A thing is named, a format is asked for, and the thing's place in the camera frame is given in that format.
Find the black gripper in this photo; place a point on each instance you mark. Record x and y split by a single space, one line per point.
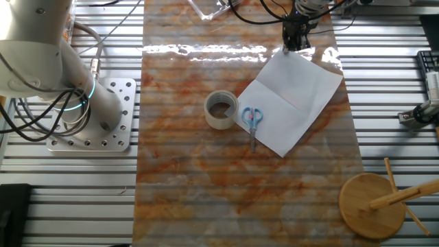
296 27

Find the white paper sheet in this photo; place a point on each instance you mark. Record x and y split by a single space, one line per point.
298 85

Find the clear plastic long box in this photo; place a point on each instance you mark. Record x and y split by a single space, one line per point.
205 12

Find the clear packing tape roll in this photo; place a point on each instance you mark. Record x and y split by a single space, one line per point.
219 124

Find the black keyboard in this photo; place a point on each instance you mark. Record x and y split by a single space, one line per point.
428 61

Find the grey metal clamp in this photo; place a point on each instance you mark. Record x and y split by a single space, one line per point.
416 116

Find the orange marble pattern mat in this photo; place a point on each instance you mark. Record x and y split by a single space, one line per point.
205 188

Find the wooden mug tree stand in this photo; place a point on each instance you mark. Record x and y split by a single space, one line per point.
367 212

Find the black box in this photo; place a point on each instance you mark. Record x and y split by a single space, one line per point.
13 216

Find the ribbed silver camera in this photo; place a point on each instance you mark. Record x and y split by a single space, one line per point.
433 85

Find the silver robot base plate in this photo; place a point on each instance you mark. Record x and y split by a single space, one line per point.
127 103

